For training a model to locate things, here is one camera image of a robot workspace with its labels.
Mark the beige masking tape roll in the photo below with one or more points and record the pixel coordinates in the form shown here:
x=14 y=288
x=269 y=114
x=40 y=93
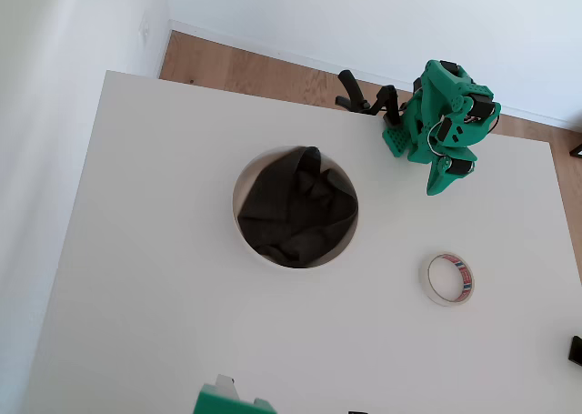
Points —
x=423 y=281

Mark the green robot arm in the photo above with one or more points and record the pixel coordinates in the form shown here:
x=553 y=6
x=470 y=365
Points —
x=436 y=91

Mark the black object on floor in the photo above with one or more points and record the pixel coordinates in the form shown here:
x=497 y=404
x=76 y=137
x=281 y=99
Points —
x=576 y=151

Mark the black table clamp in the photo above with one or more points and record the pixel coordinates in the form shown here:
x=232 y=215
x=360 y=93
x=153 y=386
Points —
x=354 y=88

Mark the black crumpled cloth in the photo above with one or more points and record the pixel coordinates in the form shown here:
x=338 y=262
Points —
x=295 y=214

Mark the white round bowl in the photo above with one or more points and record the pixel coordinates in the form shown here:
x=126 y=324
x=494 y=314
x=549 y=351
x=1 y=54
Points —
x=241 y=191

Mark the green printed plastic object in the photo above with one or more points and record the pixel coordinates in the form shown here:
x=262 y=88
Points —
x=213 y=400

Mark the small black camera box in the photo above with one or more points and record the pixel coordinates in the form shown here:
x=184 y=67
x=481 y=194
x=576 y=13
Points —
x=576 y=350

